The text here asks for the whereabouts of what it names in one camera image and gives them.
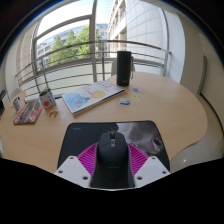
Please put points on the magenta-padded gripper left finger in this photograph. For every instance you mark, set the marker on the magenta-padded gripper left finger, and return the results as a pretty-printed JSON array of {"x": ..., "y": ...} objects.
[{"x": 71, "y": 170}]

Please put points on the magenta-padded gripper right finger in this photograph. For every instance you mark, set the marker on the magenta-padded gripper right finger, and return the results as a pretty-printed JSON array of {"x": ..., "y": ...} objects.
[{"x": 152, "y": 170}]

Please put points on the black computer mouse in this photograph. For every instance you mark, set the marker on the black computer mouse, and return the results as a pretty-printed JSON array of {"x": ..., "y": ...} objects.
[{"x": 112, "y": 163}]

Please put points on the black printed mouse pad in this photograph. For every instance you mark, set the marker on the black printed mouse pad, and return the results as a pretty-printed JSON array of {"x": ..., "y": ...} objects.
[{"x": 80, "y": 136}]

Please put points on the red colourful magazine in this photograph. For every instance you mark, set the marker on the red colourful magazine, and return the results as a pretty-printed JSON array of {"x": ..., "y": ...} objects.
[{"x": 29, "y": 112}]

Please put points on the white mug with red print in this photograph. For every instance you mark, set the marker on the white mug with red print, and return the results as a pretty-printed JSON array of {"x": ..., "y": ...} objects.
[{"x": 48, "y": 100}]

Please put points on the blue green round sticker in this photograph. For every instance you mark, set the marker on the blue green round sticker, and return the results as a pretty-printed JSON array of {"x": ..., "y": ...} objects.
[{"x": 125, "y": 101}]

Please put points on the yellow round sticker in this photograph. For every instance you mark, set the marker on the yellow round sticker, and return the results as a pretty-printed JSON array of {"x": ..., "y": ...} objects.
[{"x": 135, "y": 97}]

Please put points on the light blue picture book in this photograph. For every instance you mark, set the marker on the light blue picture book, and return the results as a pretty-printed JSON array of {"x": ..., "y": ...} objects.
[{"x": 91, "y": 96}]

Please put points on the small printed can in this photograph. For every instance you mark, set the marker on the small printed can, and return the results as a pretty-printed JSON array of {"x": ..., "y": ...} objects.
[{"x": 16, "y": 104}]

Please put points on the black printer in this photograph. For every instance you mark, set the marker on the black printer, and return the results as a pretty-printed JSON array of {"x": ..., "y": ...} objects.
[{"x": 2, "y": 101}]

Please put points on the black tumbler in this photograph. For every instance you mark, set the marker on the black tumbler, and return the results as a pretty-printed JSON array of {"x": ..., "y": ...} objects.
[{"x": 124, "y": 68}]

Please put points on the grey-green door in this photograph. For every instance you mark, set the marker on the grey-green door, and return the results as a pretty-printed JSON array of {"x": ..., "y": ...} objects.
[{"x": 202, "y": 75}]

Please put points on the grey metal balcony railing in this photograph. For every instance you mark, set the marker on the grey metal balcony railing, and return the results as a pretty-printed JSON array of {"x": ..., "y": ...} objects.
[{"x": 73, "y": 61}]

